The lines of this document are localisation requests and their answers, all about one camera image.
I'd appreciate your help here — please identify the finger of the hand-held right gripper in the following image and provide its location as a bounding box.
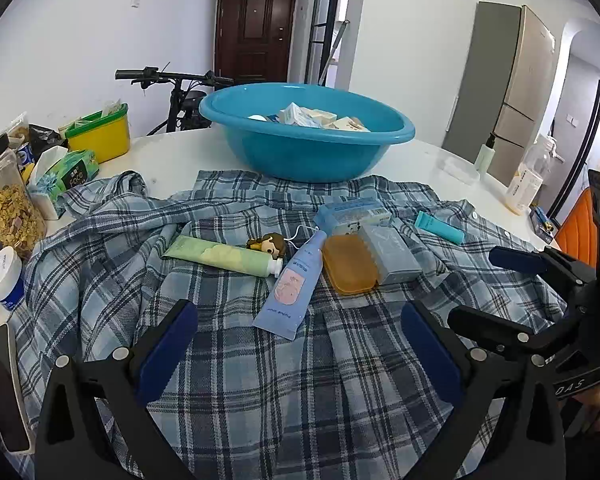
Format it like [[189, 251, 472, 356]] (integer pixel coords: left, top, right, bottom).
[[489, 246, 598, 296], [447, 305, 586, 361]]

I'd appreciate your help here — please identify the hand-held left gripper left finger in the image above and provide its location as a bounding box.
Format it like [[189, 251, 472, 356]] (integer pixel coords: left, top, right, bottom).
[[35, 299, 199, 480]]

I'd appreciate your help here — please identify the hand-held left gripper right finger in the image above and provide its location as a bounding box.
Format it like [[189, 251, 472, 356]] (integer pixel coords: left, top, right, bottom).
[[401, 300, 566, 480]]

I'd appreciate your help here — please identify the teal tube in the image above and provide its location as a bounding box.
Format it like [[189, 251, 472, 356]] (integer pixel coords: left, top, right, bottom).
[[414, 211, 466, 246]]

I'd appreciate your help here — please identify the pale green tube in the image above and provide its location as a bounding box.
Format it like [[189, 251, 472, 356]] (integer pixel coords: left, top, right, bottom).
[[161, 235, 285, 277]]

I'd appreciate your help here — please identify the grey-blue box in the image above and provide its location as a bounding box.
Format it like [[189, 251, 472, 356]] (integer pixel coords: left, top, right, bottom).
[[358, 223, 423, 284]]

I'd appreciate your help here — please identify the orange soap box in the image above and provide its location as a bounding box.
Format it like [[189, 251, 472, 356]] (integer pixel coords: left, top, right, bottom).
[[321, 235, 380, 296]]

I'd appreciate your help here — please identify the blue tube pink label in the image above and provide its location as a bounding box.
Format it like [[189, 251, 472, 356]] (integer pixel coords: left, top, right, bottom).
[[252, 230, 328, 339]]

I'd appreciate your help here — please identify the brown-haired doll keychain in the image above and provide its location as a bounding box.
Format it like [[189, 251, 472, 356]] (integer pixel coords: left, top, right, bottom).
[[246, 227, 321, 260]]

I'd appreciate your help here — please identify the light blue wipes packet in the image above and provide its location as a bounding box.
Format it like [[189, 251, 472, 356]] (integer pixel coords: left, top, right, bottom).
[[313, 197, 393, 236]]

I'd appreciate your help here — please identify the blue plastic basin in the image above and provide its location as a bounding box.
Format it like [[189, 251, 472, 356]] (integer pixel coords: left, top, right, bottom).
[[198, 82, 416, 183]]

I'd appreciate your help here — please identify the orange chair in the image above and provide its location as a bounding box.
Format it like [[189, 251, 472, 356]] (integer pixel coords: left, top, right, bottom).
[[555, 192, 598, 266]]

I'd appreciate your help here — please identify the clear bottle yellow liquid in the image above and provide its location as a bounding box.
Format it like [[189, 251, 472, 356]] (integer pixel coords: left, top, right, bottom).
[[505, 135, 556, 216]]

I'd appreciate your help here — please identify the blue plaid shirt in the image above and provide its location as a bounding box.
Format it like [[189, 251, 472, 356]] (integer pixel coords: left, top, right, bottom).
[[0, 169, 568, 480]]

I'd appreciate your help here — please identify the clear plastic box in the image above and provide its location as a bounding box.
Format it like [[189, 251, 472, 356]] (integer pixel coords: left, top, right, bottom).
[[437, 156, 481, 184]]

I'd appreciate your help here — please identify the beige refrigerator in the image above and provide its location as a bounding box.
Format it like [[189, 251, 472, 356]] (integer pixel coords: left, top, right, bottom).
[[441, 1, 560, 188]]

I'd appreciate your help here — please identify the smartphone in white case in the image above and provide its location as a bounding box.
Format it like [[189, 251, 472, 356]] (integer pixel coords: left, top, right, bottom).
[[0, 324, 35, 456]]

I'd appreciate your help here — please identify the white jar blue label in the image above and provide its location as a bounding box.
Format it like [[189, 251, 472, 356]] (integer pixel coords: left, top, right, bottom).
[[0, 246, 27, 311]]

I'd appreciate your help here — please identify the green tissue pack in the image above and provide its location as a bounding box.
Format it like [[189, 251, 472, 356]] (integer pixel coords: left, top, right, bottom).
[[27, 149, 101, 211]]

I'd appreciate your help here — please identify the clear cereal bag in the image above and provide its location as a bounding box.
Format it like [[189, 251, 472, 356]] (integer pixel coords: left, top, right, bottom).
[[0, 132, 48, 261]]

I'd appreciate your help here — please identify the beige patterned box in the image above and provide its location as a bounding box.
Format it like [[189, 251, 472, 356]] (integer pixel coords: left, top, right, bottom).
[[330, 116, 371, 132]]

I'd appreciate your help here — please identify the yellow bin green rim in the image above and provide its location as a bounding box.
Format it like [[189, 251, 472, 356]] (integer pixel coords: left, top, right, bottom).
[[64, 103, 131, 164]]

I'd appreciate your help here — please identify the large cream box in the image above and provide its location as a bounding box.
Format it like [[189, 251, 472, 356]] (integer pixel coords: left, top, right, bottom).
[[307, 108, 338, 130]]

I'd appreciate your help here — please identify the black bicycle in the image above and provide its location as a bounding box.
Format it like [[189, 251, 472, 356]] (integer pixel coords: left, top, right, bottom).
[[115, 62, 236, 136]]

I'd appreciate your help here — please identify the black snack bag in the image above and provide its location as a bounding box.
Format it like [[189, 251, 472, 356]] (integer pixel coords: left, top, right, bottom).
[[27, 124, 68, 163]]

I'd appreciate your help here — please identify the white box blue print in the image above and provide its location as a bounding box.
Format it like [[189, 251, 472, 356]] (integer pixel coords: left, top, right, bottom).
[[280, 102, 311, 125]]

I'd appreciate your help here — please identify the clear snack bag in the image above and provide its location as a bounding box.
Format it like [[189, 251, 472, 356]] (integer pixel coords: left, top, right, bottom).
[[5, 112, 31, 141]]

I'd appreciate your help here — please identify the mop pole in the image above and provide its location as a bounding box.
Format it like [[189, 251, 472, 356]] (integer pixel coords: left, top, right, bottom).
[[317, 20, 351, 86]]

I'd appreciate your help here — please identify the brown door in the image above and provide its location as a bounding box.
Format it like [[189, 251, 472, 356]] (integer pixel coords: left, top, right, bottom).
[[214, 0, 299, 86]]

